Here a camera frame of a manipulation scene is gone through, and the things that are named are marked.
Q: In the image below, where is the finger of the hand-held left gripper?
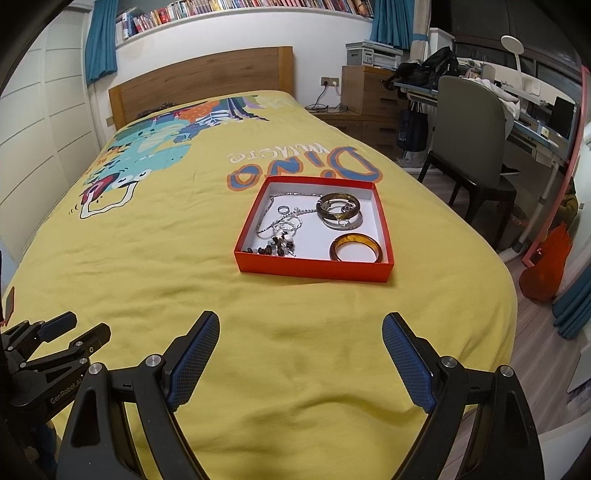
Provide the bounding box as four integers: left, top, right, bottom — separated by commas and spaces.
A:
28, 323, 112, 372
9, 311, 78, 354

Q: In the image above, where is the amber tortoise bangle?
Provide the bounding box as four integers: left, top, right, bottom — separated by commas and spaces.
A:
329, 233, 383, 264

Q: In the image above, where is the white desk lamp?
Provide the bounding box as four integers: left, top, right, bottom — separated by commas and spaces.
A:
501, 36, 525, 85

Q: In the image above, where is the row of books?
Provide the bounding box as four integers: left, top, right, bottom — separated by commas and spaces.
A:
115, 0, 375, 40

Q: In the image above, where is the orange mesh bag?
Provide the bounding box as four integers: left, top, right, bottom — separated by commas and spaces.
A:
519, 224, 571, 303

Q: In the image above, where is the wooden headboard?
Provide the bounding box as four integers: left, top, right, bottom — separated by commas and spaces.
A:
108, 46, 295, 130

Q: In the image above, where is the dark tote bag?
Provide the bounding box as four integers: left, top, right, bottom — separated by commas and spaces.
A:
398, 104, 429, 151

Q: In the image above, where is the dark monitor screen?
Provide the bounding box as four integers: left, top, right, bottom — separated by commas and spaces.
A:
551, 97, 579, 139

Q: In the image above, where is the thin chain necklace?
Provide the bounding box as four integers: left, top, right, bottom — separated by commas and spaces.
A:
256, 190, 319, 238

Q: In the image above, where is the blue and white curtain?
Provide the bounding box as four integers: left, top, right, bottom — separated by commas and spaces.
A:
372, 0, 432, 51

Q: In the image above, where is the black power cable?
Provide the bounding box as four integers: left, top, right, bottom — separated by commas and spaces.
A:
305, 87, 343, 114

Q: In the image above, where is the white wardrobe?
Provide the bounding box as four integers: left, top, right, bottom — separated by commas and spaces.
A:
0, 28, 112, 259

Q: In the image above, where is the black bag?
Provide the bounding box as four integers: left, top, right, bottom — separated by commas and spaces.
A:
385, 46, 460, 91

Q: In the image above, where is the olive brown translucent bangle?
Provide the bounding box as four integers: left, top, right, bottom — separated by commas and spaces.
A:
316, 193, 361, 221

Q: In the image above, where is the pink pole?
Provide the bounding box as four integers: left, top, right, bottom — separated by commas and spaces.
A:
524, 60, 591, 269

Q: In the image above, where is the dark bead bracelet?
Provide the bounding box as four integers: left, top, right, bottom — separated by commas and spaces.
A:
242, 233, 297, 258

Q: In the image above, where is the red jewelry box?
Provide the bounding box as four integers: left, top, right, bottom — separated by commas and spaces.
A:
233, 175, 394, 283

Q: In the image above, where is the white printer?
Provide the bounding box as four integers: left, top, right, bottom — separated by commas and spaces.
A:
345, 41, 403, 70

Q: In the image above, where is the silver twisted bracelet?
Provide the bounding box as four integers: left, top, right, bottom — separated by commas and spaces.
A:
276, 216, 304, 237

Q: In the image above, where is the thin gold bangle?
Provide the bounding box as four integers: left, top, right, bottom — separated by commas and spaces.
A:
323, 210, 364, 230

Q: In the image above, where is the white desk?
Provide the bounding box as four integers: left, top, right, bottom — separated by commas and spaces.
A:
392, 76, 580, 260

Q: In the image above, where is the wooden nightstand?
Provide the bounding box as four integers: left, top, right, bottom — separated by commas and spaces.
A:
318, 65, 417, 153

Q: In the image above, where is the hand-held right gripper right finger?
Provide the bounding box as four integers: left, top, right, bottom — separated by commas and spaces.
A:
381, 311, 548, 480

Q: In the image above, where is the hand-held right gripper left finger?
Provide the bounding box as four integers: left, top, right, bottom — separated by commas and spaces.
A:
55, 310, 221, 480

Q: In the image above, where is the grey chair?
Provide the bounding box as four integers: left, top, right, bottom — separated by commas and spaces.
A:
418, 75, 518, 250

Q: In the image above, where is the yellow printed blanket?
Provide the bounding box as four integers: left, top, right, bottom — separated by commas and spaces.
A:
0, 90, 518, 480

